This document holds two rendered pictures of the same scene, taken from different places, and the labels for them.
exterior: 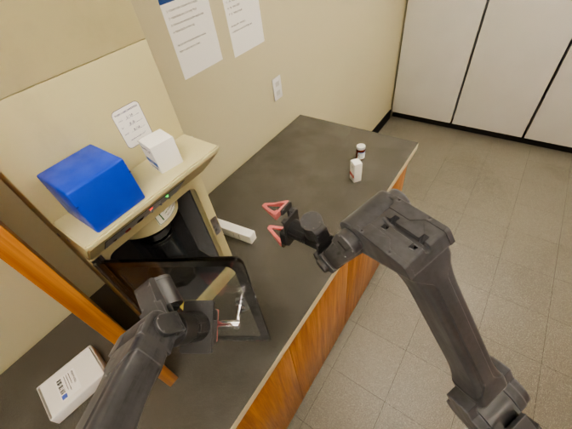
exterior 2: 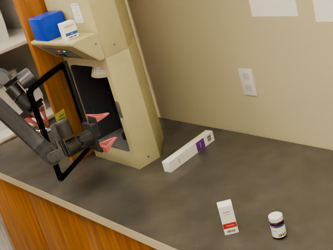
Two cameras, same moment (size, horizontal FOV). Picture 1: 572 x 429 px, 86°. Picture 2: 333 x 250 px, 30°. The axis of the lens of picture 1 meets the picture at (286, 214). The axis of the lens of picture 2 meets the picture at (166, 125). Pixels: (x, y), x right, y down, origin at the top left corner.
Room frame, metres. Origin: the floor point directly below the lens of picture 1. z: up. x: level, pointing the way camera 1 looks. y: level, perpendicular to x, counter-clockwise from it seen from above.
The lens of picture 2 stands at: (1.34, -1.94, 1.96)
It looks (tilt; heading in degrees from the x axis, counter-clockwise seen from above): 21 degrees down; 104
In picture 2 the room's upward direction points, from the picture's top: 16 degrees counter-clockwise
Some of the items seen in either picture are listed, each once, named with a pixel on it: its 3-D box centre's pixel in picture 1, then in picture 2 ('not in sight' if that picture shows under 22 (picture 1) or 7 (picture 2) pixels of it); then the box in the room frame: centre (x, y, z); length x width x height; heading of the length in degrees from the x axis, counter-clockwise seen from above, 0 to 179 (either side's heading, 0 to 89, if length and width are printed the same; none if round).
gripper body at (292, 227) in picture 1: (298, 230); (85, 139); (0.58, -0.03, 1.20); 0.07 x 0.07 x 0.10; 49
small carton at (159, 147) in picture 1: (161, 151); (68, 30); (0.55, 0.23, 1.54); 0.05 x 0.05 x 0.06; 39
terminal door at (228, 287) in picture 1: (198, 307); (61, 120); (0.39, 0.25, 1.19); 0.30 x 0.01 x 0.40; 80
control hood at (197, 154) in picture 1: (153, 198); (66, 49); (0.50, 0.27, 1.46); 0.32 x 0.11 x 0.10; 139
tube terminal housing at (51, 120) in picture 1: (132, 213); (113, 65); (0.62, 0.40, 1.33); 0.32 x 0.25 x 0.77; 139
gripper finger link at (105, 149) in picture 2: (279, 229); (104, 139); (0.62, 0.03, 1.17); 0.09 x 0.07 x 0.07; 49
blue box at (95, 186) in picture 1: (94, 186); (48, 26); (0.44, 0.32, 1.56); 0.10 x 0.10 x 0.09; 49
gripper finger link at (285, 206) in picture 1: (277, 213); (99, 121); (0.62, 0.03, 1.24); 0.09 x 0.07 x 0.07; 49
